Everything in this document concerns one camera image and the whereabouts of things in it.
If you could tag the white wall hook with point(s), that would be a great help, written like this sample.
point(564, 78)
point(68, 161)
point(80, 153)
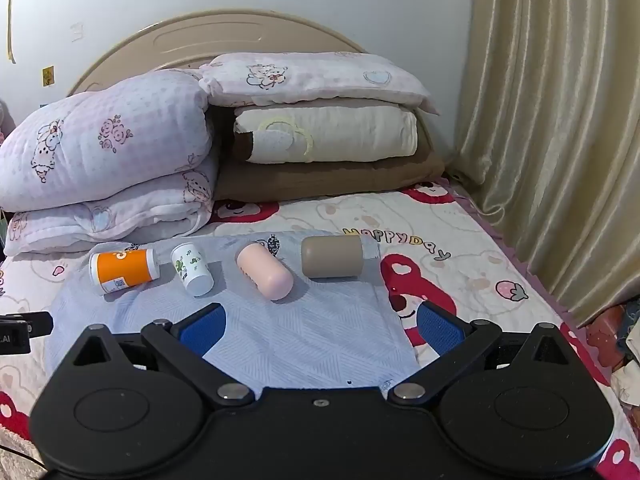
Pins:
point(76, 31)

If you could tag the cream folded quilt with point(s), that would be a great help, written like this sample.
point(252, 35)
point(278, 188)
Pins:
point(350, 135)

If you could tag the white cup with green print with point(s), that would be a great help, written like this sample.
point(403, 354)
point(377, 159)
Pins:
point(192, 270)

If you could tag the orange and white cup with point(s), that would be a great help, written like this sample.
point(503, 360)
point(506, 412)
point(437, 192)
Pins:
point(127, 270)

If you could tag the bear print bedsheet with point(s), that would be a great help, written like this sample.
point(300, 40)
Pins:
point(500, 270)

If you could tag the pile of clothes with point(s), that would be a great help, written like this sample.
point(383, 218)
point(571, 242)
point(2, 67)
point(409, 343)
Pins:
point(617, 345)

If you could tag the grey blanket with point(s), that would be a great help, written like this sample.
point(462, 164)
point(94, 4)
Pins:
point(15, 460)

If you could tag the yellow wall sticker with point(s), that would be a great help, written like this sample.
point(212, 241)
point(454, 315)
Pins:
point(48, 76)

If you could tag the beige headboard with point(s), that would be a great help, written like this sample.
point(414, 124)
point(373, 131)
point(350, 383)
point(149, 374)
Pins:
point(225, 35)

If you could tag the brown pillow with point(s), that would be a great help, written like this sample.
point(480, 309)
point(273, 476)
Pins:
point(325, 177)

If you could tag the folded pink quilt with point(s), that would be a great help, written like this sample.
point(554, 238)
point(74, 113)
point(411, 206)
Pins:
point(100, 160)

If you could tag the pink bear print pillow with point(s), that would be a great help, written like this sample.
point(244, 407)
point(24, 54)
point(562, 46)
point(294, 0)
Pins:
point(320, 77)

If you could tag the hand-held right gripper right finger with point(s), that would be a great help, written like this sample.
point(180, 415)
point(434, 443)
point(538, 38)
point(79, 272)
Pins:
point(441, 329)

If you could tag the yellow wall strip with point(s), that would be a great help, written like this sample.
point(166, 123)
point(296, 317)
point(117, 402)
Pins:
point(9, 20)

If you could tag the pink cup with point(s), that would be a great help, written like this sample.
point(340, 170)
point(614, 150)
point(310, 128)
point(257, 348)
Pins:
point(265, 272)

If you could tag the beige curtain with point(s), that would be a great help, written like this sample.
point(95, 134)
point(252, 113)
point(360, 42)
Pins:
point(555, 135)

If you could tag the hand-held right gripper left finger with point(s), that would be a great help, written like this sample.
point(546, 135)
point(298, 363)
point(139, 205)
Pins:
point(202, 331)

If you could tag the taupe cup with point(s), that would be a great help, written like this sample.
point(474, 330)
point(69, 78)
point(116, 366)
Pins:
point(330, 257)

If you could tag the light blue cloth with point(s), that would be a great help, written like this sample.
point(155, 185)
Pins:
point(310, 330)

